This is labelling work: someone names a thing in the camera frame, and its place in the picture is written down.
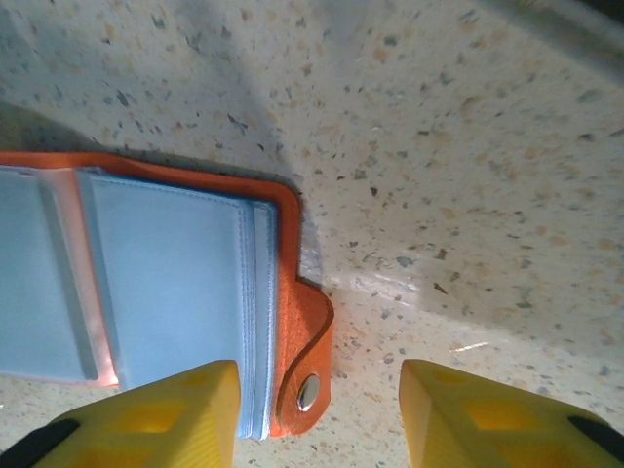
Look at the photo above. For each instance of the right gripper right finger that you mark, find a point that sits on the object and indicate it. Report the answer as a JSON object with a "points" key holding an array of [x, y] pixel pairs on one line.
{"points": [[487, 429]]}

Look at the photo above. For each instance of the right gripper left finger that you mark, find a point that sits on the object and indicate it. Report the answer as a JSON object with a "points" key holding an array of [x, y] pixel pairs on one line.
{"points": [[161, 429]]}

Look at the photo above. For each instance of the orange card holder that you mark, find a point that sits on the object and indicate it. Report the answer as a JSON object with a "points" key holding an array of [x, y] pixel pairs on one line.
{"points": [[170, 268]]}

